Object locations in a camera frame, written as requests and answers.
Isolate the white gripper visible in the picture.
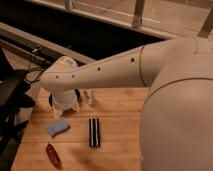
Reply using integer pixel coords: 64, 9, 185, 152
52, 89, 80, 118

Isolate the dark red pepper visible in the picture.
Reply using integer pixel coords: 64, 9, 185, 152
46, 143, 62, 169

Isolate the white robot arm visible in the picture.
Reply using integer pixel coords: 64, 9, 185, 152
41, 37, 213, 171

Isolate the dark round plate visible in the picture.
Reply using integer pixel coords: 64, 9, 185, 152
48, 89, 80, 106

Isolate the clear plastic bottle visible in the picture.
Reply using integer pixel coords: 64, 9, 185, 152
84, 89, 96, 106

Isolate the black equipment at left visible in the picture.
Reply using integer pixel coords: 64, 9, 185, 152
0, 47, 35, 171

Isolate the black cable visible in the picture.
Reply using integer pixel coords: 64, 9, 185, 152
23, 47, 51, 84

